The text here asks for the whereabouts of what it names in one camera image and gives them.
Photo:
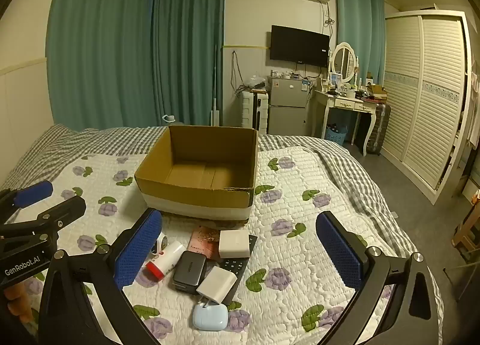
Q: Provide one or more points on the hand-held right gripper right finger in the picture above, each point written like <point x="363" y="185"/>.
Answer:
<point x="339" y="251"/>

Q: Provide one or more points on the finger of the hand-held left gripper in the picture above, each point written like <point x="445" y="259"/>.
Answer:
<point x="33" y="193"/>
<point x="63" y="210"/>

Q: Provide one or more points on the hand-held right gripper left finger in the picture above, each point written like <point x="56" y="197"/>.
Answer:
<point x="138" y="247"/>

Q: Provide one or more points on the small white round gadget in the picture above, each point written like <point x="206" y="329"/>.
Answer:
<point x="162" y="244"/>

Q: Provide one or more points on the white bottle with red cap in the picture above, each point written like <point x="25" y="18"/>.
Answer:
<point x="168" y="255"/>

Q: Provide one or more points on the black rectangular case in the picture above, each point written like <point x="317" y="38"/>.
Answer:
<point x="189" y="270"/>

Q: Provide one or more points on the white plug charger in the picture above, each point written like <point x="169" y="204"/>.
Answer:
<point x="217" y="285"/>

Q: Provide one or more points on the white square power adapter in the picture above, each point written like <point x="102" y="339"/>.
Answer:
<point x="234" y="244"/>

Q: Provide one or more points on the black remote control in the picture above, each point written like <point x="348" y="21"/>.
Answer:
<point x="234" y="266"/>

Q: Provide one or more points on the light blue earbuds case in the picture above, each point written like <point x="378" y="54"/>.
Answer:
<point x="210" y="317"/>

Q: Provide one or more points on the person's left hand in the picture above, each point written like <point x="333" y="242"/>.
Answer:
<point x="15" y="295"/>

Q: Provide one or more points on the grey checkered bedsheet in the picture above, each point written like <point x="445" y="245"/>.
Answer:
<point x="337" y="165"/>

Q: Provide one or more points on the blue plastic basket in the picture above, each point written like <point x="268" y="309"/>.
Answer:
<point x="335" y="135"/>

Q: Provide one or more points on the wooden stool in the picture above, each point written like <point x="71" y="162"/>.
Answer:
<point x="467" y="234"/>

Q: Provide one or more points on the dark suitcase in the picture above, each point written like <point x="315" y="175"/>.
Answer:
<point x="379" y="127"/>

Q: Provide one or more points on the small white object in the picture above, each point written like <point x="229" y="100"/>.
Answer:
<point x="169" y="118"/>

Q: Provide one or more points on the white dressing table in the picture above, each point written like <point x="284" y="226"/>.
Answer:
<point x="347" y="103"/>

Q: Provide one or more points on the silver fridge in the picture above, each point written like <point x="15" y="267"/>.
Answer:
<point x="288" y="105"/>

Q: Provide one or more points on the white mop pole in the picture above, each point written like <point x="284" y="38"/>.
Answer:
<point x="215" y="112"/>

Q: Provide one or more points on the wide green curtain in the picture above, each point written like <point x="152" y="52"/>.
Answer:
<point x="97" y="49"/>

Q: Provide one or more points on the small brown cardboard box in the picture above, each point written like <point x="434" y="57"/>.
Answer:
<point x="377" y="91"/>

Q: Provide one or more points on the white drawer cabinet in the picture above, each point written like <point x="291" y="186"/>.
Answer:
<point x="246" y="109"/>

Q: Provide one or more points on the white louvered wardrobe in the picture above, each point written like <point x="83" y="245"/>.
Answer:
<point x="423" y="97"/>

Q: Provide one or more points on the white oval mirror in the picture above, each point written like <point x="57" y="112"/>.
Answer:
<point x="344" y="60"/>

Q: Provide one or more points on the light blue curtain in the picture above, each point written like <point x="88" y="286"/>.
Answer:
<point x="356" y="19"/>

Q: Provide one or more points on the small photo frame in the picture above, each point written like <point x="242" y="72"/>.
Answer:
<point x="335" y="79"/>

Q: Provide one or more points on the black wall television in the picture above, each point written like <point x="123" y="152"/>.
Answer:
<point x="300" y="45"/>

